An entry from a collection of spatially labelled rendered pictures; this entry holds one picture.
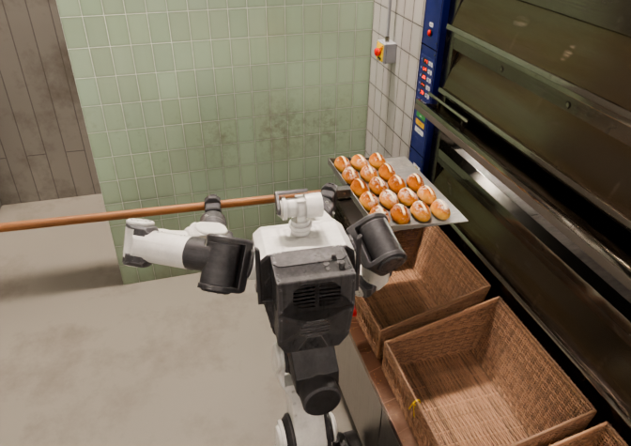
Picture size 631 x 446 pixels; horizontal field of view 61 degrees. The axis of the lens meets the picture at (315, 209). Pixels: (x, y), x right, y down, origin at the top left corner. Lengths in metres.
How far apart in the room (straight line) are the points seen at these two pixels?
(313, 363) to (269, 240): 0.38
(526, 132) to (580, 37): 0.36
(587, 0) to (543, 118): 0.39
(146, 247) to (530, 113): 1.30
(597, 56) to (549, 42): 0.20
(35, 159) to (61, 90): 0.60
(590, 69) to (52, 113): 3.70
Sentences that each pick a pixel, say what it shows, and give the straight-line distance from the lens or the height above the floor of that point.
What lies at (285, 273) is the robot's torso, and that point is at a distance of 1.33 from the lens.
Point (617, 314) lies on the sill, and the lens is 1.79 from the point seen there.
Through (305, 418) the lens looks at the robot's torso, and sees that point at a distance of 1.87.
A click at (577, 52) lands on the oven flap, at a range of 1.79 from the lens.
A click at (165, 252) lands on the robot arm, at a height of 1.38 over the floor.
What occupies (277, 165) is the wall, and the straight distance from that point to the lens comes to 3.31.
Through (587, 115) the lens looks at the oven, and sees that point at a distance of 1.76.
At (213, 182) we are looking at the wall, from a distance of 3.30.
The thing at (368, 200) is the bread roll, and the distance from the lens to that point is 1.95.
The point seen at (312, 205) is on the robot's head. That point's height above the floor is 1.50.
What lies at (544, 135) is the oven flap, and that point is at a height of 1.52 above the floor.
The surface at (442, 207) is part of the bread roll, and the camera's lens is 1.96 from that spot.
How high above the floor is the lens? 2.24
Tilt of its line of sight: 32 degrees down
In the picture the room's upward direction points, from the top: straight up
